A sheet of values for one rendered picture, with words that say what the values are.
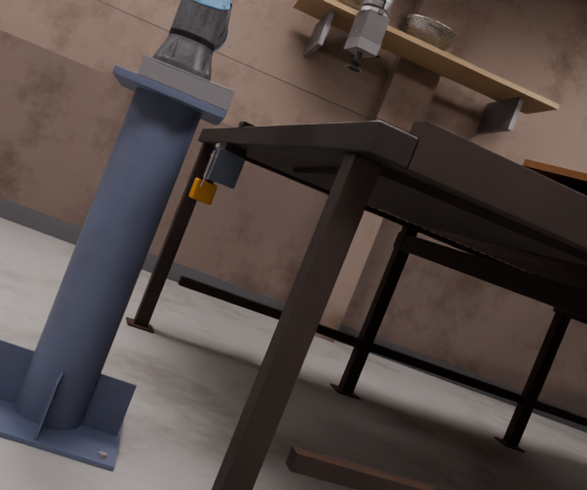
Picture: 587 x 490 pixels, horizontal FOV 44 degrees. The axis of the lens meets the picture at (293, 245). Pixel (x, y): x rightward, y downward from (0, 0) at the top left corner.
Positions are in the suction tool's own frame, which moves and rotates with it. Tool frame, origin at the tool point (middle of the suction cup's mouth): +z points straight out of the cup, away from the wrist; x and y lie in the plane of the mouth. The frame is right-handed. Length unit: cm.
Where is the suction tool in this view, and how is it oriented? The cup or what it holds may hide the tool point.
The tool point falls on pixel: (353, 69)
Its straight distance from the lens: 200.1
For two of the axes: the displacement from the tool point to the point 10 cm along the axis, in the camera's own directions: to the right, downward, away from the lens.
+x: -8.7, -3.1, -3.8
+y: -3.4, -1.6, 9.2
